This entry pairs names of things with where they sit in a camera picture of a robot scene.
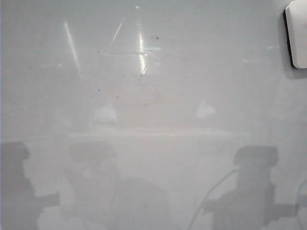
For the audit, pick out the white whiteboard eraser black felt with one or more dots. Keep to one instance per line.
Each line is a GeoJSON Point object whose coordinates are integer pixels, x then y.
{"type": "Point", "coordinates": [298, 36]}

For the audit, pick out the white glossy whiteboard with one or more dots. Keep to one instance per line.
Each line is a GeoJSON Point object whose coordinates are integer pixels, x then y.
{"type": "Point", "coordinates": [153, 119]}

